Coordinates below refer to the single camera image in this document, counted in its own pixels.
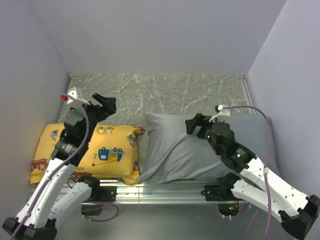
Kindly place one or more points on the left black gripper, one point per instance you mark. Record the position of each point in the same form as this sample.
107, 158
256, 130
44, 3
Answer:
108, 105

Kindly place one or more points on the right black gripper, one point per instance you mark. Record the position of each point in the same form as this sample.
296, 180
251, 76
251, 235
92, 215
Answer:
199, 120

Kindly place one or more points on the grey pillowcase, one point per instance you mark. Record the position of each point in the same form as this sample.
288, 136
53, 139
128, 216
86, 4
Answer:
173, 155

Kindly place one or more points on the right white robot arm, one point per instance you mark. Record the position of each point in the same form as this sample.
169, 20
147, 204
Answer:
251, 181

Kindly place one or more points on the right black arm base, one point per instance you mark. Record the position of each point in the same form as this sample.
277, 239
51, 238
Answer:
227, 204

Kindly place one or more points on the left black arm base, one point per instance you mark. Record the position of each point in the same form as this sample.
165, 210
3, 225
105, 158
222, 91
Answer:
106, 194

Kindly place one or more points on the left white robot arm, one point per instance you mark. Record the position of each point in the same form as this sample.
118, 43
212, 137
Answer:
40, 217

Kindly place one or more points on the yellow cartoon print pillow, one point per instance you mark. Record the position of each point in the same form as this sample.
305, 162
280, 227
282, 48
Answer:
112, 153

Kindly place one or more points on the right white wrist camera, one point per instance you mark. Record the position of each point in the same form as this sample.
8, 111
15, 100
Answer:
221, 114

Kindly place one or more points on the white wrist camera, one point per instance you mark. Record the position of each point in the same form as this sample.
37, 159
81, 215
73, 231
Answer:
73, 93
221, 114

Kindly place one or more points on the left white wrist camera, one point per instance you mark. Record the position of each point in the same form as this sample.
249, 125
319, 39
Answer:
73, 93

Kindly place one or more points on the aluminium side rail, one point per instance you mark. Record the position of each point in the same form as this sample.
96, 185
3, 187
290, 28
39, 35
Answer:
245, 89

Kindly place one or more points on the aluminium front rail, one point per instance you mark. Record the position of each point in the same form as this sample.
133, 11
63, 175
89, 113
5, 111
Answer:
183, 192

